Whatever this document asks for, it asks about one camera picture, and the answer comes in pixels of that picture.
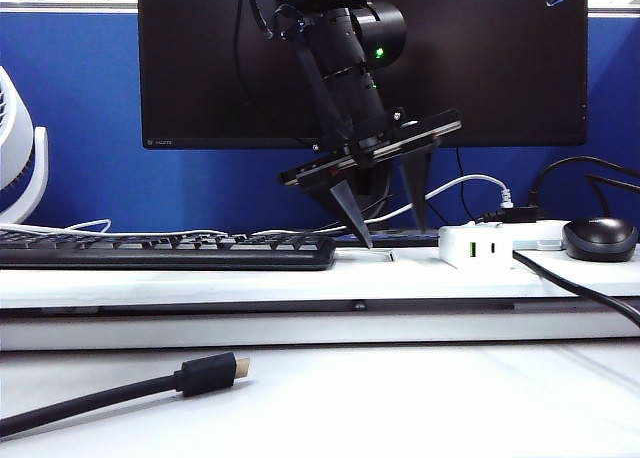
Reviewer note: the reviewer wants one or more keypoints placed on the black keyboard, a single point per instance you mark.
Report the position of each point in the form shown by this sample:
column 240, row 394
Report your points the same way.
column 150, row 258

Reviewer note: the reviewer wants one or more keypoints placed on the black monitor stand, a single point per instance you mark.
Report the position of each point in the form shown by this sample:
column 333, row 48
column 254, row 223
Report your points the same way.
column 400, row 238

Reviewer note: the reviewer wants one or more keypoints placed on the black computer mouse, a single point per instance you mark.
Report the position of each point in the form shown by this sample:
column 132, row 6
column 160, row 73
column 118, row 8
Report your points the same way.
column 600, row 243

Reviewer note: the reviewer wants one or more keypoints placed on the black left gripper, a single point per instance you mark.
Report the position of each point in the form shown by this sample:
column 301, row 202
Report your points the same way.
column 380, row 145

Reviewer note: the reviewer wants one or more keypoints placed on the white desk fan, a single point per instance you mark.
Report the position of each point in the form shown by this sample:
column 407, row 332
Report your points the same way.
column 15, row 143

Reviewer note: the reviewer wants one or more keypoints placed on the white power strip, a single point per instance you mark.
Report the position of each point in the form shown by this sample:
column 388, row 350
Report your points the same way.
column 540, row 233

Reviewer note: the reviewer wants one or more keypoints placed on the black ASUS monitor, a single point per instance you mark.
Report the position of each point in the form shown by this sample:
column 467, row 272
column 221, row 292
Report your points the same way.
column 475, row 68

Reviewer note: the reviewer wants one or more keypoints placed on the white charger brick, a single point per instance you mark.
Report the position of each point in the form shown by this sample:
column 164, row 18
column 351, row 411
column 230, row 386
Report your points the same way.
column 475, row 248

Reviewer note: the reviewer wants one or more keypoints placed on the blue office partition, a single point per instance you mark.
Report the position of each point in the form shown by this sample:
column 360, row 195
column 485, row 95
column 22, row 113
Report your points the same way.
column 90, row 103

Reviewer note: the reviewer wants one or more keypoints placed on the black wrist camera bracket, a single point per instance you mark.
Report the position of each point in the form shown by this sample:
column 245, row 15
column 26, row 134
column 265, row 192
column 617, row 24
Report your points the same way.
column 315, row 88

